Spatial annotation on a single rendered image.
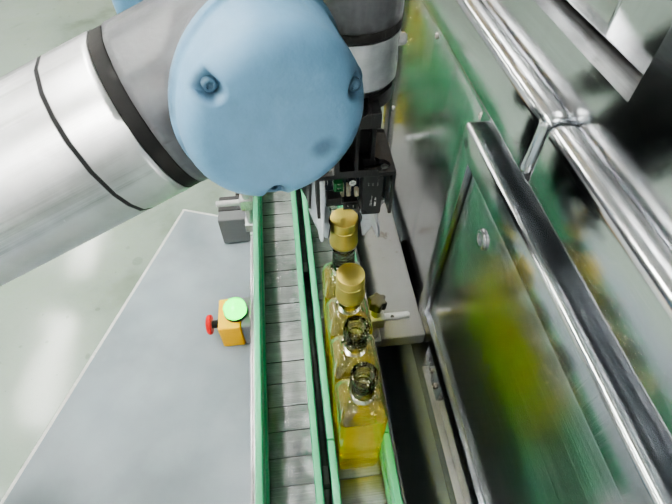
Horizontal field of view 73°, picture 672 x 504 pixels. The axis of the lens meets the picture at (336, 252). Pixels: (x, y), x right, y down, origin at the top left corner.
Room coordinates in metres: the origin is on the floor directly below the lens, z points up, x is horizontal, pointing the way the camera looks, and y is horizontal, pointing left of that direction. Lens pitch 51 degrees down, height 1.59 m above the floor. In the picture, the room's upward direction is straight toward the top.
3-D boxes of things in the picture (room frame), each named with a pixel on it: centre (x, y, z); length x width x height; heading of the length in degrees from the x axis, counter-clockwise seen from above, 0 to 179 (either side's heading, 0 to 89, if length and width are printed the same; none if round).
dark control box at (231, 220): (0.74, 0.23, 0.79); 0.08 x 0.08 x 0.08; 7
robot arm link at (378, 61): (0.35, -0.01, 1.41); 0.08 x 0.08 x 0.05
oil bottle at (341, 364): (0.25, -0.02, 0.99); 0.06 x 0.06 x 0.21; 7
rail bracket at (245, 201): (0.63, 0.20, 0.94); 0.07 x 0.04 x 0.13; 97
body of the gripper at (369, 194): (0.34, -0.01, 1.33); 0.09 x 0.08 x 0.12; 6
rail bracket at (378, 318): (0.38, -0.08, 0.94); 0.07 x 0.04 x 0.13; 97
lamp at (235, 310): (0.46, 0.19, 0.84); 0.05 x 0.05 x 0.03
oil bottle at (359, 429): (0.20, -0.03, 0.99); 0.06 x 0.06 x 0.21; 7
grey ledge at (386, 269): (0.85, -0.06, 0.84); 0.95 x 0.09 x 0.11; 7
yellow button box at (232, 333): (0.46, 0.20, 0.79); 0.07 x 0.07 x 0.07; 7
